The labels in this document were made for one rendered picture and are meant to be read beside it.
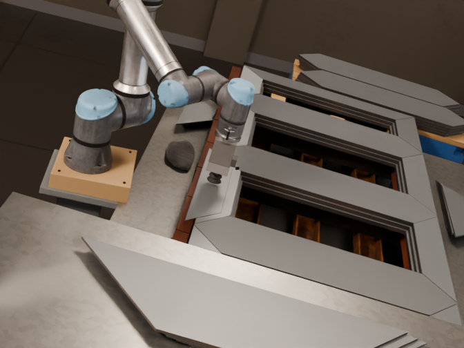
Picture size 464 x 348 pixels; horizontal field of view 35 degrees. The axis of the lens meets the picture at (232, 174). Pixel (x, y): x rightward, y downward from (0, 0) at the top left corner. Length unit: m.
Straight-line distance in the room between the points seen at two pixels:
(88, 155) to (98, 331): 1.04
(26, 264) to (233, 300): 0.39
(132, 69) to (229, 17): 3.07
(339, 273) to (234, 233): 0.30
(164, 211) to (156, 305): 0.97
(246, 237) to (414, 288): 0.47
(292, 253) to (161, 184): 0.62
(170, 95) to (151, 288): 0.70
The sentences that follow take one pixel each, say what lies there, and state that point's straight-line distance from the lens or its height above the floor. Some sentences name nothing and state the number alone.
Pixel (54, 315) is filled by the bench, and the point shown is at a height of 1.05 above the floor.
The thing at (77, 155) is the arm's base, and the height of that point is 0.78.
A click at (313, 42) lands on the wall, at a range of 5.49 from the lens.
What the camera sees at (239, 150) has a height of 0.86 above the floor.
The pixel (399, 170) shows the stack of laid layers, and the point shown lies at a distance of 2.68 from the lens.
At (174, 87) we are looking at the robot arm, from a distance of 1.93.
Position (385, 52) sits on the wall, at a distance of 5.61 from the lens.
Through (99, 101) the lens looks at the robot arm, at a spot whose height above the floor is 0.96.
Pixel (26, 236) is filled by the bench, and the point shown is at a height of 1.05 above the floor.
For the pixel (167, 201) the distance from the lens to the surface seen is 2.34.
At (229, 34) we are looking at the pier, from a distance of 5.33.
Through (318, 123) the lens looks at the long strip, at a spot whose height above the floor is 0.86.
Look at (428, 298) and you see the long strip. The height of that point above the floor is 0.86.
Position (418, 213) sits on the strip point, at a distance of 2.41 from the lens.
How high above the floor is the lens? 1.95
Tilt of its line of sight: 29 degrees down
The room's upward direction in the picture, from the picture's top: 18 degrees clockwise
